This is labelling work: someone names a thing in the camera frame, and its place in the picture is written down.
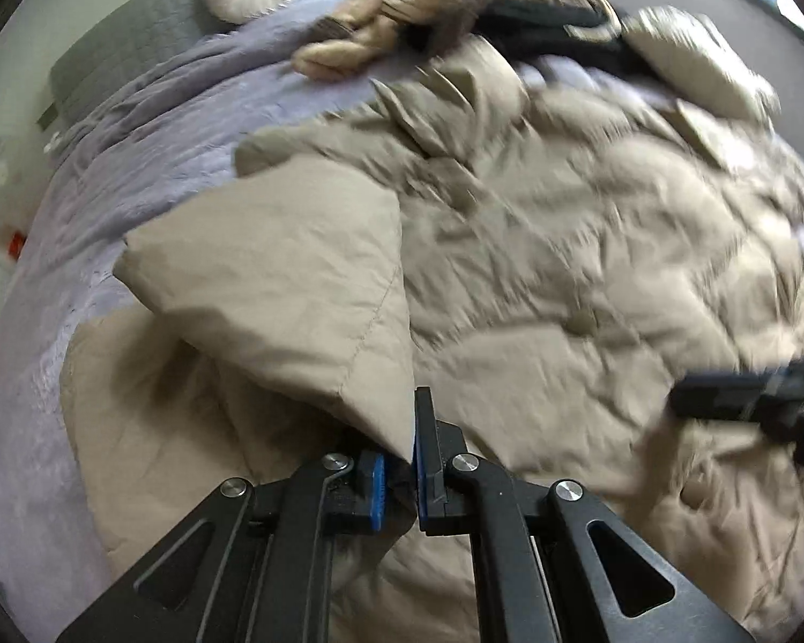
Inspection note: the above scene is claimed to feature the beige quilted comforter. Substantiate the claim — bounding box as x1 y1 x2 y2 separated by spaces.
62 39 804 641

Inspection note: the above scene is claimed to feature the white puffer jacket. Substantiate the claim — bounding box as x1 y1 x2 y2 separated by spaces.
623 6 781 128

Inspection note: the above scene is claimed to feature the lavender bedspread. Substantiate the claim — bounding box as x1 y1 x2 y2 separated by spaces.
0 0 619 617

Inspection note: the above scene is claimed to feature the black garment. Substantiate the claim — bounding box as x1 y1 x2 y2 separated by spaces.
473 0 655 77

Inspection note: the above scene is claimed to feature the grey quilted headboard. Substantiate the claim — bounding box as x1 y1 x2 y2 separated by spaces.
46 0 404 125

